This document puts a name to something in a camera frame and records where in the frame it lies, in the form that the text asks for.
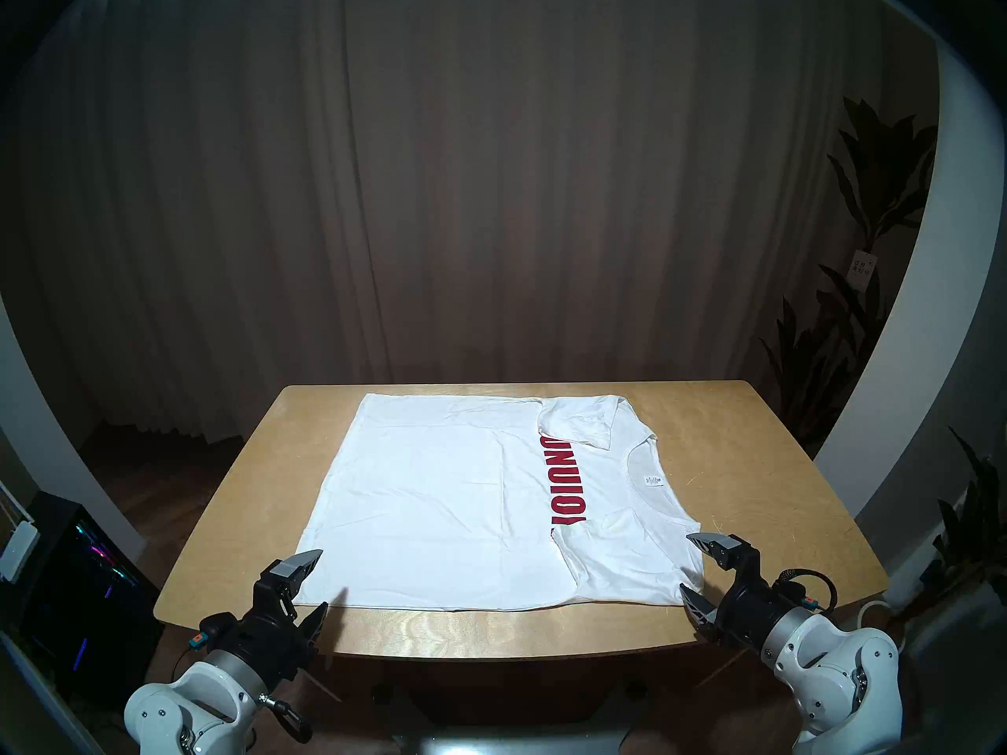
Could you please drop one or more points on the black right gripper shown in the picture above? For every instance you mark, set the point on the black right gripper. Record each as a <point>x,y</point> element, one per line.
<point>751,608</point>

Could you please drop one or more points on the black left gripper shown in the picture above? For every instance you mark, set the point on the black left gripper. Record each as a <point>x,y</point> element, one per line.
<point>256,639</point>

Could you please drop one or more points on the white t-shirt with red print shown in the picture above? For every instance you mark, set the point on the white t-shirt with red print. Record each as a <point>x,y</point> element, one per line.
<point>433,510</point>

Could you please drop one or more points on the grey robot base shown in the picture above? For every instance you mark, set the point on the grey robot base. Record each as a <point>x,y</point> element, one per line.
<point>511,742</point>

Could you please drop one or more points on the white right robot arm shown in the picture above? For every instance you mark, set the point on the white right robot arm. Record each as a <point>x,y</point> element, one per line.
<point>850,683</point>

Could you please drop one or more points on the white round plant pot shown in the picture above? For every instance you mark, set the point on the white round plant pot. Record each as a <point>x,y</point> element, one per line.
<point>869,608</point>

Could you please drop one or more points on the black computer case with lights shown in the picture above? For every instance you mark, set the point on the black computer case with lights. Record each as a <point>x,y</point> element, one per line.
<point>86,572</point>

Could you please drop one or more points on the small dark potted plant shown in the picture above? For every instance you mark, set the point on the small dark potted plant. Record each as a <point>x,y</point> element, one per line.
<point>979,510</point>

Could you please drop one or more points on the small white box device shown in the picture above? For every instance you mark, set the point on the small white box device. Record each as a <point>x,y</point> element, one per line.
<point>17,549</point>

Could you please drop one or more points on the tall dark leafy plant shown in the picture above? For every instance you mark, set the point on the tall dark leafy plant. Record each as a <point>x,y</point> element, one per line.
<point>881,163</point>

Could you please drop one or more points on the brown pleated curtain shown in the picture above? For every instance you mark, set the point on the brown pleated curtain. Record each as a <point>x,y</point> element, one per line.
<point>472,171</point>

